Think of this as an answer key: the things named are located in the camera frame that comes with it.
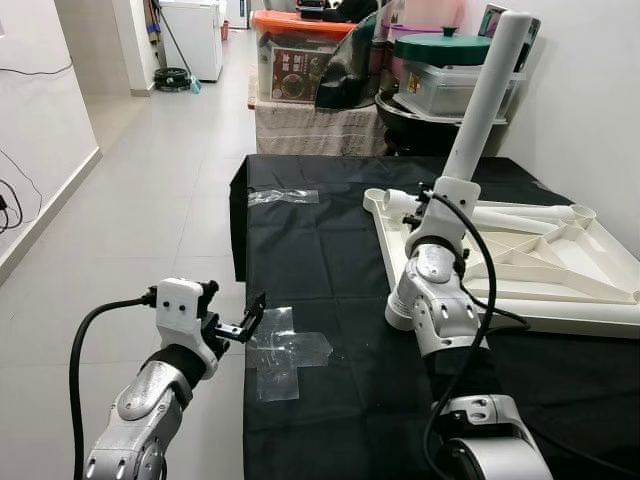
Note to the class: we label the white plastic children table top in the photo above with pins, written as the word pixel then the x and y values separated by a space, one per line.
pixel 560 260

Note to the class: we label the patterned cloth covered table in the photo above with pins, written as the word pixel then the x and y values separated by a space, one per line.
pixel 320 128

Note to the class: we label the pink plastic container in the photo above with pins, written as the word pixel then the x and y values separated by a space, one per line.
pixel 430 15

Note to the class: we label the orange lid storage box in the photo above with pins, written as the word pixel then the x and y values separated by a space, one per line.
pixel 295 75

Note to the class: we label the clear plastic storage bin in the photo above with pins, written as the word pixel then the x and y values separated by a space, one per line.
pixel 440 92

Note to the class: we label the black wok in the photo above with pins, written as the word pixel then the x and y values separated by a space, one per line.
pixel 420 130

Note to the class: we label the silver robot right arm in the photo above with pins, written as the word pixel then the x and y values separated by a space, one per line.
pixel 435 300

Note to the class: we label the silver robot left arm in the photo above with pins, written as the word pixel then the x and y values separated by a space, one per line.
pixel 145 410

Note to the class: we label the black tablecloth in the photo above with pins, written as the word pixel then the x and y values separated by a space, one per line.
pixel 350 420

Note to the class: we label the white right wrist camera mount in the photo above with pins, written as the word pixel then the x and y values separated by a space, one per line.
pixel 445 205

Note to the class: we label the white chest freezer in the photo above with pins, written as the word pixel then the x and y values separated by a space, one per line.
pixel 195 40

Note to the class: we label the mop with teal head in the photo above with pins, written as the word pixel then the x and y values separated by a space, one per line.
pixel 195 86

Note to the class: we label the clear tape strip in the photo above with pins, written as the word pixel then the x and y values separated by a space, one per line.
pixel 285 197

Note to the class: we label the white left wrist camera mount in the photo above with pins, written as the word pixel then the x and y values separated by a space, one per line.
pixel 180 310

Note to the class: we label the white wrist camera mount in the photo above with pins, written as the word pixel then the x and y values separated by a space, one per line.
pixel 445 205
pixel 180 310

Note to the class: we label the black framed tablet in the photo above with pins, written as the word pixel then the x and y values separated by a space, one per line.
pixel 495 20

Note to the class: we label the dark green pot lid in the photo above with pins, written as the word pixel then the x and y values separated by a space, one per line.
pixel 440 48

